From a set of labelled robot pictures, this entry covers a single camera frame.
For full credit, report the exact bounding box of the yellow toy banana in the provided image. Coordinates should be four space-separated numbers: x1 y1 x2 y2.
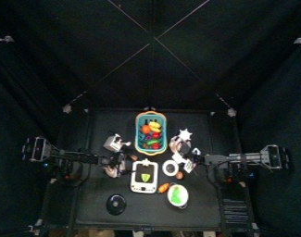
148 120 162 133

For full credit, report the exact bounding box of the black round lid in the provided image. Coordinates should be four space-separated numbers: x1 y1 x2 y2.
106 193 128 217

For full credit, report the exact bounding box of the white spiky star toy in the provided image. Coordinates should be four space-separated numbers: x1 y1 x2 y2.
176 128 194 143

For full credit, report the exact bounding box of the teal basket with orange rim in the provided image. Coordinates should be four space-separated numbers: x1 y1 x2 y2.
134 110 169 156

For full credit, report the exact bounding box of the white round ring dish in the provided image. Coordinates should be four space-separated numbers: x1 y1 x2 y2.
161 159 180 178

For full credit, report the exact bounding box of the green toy leaf vegetable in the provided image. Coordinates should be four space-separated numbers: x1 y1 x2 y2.
170 185 188 206

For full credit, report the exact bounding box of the white toy cutting board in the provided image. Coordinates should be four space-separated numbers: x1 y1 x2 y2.
129 160 160 195

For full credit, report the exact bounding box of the pink toy cup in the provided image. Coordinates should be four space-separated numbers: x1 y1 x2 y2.
168 135 194 156

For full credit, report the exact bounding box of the white toy pan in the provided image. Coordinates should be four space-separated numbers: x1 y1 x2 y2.
166 183 192 210

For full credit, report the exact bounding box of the orange toy carrot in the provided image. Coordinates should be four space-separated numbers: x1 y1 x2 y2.
157 182 172 194

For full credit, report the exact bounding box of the pink curved toy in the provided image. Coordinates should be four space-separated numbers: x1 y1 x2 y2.
102 165 122 180

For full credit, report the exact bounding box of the green starfruit piece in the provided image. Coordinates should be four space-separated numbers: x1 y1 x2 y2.
140 172 153 183

